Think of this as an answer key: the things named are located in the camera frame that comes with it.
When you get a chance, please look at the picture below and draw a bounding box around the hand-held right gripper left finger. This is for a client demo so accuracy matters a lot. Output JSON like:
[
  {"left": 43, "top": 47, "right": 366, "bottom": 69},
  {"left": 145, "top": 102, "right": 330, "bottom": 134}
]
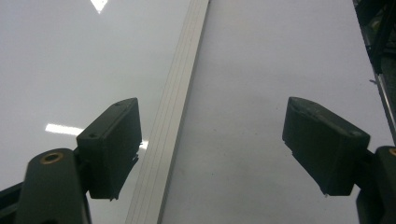
[{"left": 76, "top": 97, "right": 144, "bottom": 201}]

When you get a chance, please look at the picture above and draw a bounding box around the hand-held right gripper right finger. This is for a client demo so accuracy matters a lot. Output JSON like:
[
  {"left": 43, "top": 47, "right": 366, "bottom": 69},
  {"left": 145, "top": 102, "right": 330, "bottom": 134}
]
[{"left": 281, "top": 96, "right": 372, "bottom": 197}]

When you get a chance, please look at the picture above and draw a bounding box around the silver framed whiteboard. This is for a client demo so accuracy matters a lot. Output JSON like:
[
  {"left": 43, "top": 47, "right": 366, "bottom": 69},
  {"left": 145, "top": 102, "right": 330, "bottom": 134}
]
[{"left": 0, "top": 0, "right": 211, "bottom": 224}]

